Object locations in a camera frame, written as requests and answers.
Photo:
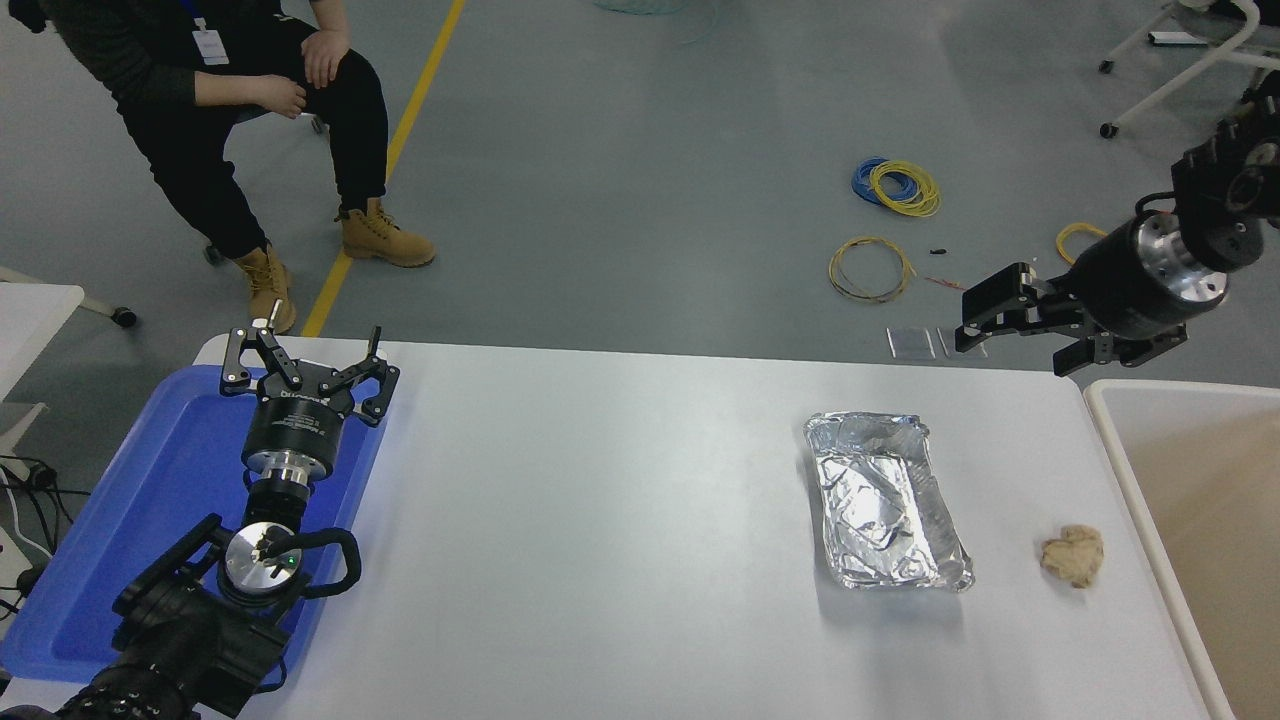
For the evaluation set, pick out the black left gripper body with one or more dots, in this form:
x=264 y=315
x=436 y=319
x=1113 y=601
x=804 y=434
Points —
x=295 y=425

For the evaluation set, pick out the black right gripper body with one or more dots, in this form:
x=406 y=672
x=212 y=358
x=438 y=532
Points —
x=1110 y=285

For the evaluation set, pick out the person's left forearm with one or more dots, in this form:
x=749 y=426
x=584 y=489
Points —
x=327 y=12

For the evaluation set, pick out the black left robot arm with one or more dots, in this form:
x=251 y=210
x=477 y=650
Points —
x=180 y=640

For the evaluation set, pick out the person's right forearm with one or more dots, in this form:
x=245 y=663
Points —
x=225 y=90

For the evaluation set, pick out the person's right hand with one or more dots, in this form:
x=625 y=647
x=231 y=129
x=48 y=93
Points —
x=277 y=97

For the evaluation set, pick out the person's left hand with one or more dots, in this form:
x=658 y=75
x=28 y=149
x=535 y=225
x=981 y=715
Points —
x=325 y=55

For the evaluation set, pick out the person's right foot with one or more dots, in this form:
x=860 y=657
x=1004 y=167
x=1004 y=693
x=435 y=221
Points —
x=268 y=290

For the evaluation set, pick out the person's foot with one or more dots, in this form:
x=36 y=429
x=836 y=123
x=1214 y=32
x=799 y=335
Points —
x=385 y=240
x=268 y=290

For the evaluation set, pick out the clear floor plate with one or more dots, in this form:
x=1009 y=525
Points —
x=945 y=345
x=911 y=344

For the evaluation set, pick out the person's left foot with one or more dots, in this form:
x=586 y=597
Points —
x=385 y=240

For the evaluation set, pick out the grey leg with caster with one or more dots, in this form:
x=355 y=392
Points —
x=123 y=318

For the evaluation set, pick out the blue plastic tray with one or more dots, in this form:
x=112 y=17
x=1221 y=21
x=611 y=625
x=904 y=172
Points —
x=150 y=480

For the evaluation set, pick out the white wheeled chair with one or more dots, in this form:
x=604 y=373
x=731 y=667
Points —
x=1107 y=129

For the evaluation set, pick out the crumpled tan paper ball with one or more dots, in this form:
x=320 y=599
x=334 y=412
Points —
x=1072 y=555

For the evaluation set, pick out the silver foil tray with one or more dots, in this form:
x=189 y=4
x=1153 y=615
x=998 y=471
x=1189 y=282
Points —
x=885 y=500

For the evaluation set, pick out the large pale bin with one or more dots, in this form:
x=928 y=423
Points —
x=1220 y=560

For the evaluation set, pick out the white side table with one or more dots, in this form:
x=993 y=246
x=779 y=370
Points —
x=30 y=320

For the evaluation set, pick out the white name badge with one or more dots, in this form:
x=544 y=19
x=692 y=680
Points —
x=210 y=45

